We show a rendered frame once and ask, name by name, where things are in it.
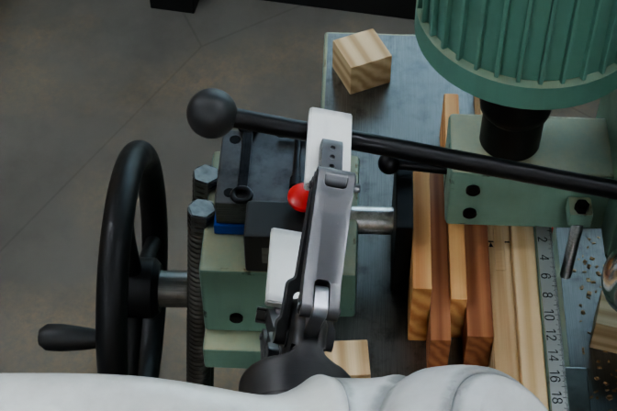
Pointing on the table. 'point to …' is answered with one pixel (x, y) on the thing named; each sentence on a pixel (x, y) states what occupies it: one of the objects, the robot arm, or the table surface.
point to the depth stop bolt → (577, 217)
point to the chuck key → (296, 164)
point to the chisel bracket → (587, 157)
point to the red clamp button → (297, 197)
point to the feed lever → (386, 146)
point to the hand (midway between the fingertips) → (308, 188)
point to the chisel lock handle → (407, 166)
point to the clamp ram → (401, 198)
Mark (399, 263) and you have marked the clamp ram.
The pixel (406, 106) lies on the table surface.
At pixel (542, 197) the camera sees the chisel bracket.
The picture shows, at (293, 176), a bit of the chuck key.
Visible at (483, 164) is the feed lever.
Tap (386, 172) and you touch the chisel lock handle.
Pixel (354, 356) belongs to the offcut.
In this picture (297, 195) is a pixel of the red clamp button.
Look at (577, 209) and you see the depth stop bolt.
